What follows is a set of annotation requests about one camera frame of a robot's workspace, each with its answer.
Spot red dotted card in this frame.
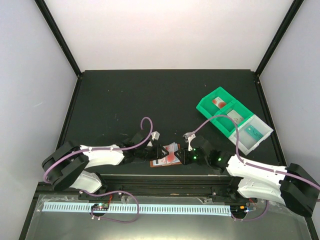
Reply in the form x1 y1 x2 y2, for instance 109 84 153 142
163 142 180 165
211 96 229 110

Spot brown leather card holder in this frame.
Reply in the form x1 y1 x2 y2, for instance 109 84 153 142
150 143 181 168

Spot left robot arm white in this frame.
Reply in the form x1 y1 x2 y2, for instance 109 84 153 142
41 130 169 200

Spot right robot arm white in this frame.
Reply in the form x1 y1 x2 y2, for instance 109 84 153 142
174 136 320 218

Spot white card in bin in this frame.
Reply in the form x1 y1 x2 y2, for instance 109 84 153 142
227 109 244 125

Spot red dotted card in bin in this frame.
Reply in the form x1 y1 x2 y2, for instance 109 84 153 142
211 96 229 110

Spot teal card in bin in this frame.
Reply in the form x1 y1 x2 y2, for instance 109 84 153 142
245 125 264 141

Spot green bin middle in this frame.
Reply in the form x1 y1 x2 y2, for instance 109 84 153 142
212 100 254 138

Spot green bin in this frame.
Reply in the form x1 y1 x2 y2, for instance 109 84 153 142
212 100 254 138
196 86 236 119

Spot white translucent bin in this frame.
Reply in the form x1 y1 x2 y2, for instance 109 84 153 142
238 114 274 155

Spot green bin far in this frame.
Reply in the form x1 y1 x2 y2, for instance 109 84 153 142
196 86 236 119

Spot small circuit board right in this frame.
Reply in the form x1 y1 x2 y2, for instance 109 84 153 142
230 205 256 214

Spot small circuit board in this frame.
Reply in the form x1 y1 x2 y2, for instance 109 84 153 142
91 203 109 211
230 205 256 214

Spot small circuit board left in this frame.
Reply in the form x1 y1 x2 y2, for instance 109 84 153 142
91 203 109 211

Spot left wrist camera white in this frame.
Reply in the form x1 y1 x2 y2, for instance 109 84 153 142
151 131 160 141

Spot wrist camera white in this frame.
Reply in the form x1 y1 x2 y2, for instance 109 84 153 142
151 131 160 141
183 132 196 152

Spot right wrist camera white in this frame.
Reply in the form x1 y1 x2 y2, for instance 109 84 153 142
183 132 196 152

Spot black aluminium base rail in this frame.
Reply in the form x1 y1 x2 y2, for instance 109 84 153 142
97 174 243 201

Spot white slotted cable duct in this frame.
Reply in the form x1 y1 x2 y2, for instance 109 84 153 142
41 202 231 217

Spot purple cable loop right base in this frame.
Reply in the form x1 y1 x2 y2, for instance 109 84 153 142
230 198 270 222

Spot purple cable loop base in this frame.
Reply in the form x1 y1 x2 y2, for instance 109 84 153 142
88 190 139 223
230 198 270 222

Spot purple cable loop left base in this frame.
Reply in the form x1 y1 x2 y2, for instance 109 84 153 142
88 190 139 223

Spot black frame post right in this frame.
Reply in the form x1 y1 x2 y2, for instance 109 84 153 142
255 0 304 77

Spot black frame post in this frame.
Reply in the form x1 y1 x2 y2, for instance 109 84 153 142
34 0 82 78
255 0 304 77

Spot black frame post left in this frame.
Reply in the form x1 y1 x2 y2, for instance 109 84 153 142
34 0 82 78

